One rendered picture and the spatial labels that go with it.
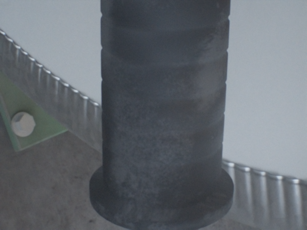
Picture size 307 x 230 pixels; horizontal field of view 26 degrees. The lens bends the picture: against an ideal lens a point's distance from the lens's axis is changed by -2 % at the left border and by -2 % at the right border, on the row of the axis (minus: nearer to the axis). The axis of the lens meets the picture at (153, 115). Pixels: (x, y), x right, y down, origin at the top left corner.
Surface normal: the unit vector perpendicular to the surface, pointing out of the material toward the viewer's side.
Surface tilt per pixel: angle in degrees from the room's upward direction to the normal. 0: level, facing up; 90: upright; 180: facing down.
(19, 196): 0
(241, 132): 90
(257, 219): 93
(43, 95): 91
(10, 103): 0
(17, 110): 0
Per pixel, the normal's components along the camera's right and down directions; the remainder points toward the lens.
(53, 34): -0.71, 0.32
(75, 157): 0.62, -0.13
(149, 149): -0.27, 0.36
